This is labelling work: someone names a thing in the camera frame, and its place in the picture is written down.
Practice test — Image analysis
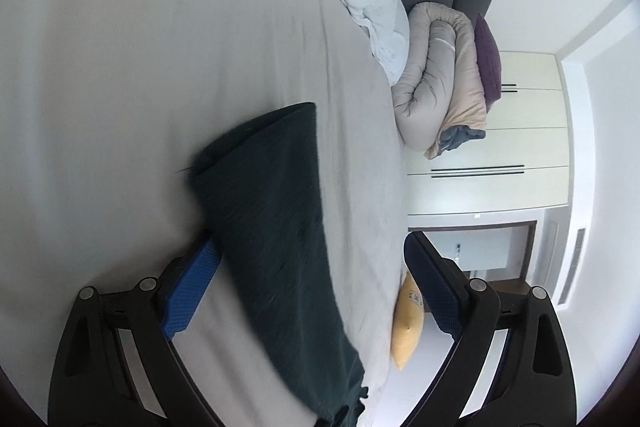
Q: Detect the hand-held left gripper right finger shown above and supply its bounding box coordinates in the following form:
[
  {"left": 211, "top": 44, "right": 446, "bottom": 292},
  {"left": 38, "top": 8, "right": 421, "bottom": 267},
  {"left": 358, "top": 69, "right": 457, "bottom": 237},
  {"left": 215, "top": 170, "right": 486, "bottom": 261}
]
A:
[{"left": 402, "top": 231, "right": 576, "bottom": 427}]

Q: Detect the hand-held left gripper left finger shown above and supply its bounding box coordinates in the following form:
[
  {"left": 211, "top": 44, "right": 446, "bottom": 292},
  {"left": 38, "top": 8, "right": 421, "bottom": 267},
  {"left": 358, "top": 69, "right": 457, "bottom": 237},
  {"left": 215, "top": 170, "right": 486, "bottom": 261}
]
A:
[{"left": 47, "top": 229, "right": 236, "bottom": 427}]

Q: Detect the purple pillow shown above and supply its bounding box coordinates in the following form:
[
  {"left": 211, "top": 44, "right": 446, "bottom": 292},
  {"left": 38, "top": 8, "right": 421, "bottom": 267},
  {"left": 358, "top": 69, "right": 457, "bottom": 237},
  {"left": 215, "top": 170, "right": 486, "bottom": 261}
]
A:
[{"left": 473, "top": 13, "right": 502, "bottom": 104}]

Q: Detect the dark green knit garment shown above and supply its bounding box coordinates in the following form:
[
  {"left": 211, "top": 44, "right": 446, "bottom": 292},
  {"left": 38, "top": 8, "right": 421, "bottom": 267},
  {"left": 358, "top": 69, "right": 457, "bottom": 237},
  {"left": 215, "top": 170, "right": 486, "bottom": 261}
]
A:
[{"left": 182, "top": 102, "right": 368, "bottom": 427}]

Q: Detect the bed with white sheet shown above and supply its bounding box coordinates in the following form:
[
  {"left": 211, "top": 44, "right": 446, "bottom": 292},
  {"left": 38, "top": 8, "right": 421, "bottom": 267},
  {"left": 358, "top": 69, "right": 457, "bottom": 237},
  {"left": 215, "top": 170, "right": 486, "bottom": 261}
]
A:
[{"left": 0, "top": 0, "right": 411, "bottom": 427}]

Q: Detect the white wardrobe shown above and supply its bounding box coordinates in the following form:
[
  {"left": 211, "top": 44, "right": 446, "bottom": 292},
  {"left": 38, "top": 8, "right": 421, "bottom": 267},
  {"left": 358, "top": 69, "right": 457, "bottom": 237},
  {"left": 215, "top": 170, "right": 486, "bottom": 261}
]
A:
[{"left": 406, "top": 51, "right": 573, "bottom": 214}]

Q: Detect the yellow pillow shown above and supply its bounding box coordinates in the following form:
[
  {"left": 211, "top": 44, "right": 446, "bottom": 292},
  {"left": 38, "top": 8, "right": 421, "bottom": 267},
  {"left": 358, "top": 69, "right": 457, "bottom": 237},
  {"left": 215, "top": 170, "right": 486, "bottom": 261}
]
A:
[{"left": 390, "top": 271, "right": 426, "bottom": 370}]

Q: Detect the blue-grey cloth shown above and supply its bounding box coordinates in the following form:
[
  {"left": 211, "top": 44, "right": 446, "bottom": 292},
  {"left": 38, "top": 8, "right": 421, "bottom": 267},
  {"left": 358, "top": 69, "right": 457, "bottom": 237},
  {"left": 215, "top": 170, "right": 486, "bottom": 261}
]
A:
[{"left": 439, "top": 125, "right": 487, "bottom": 152}]

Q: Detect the rolled beige comforter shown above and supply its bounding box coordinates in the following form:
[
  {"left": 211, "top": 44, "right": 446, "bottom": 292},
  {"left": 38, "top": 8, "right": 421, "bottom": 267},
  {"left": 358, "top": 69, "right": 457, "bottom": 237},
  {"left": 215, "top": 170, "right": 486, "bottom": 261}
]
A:
[{"left": 391, "top": 2, "right": 488, "bottom": 160}]

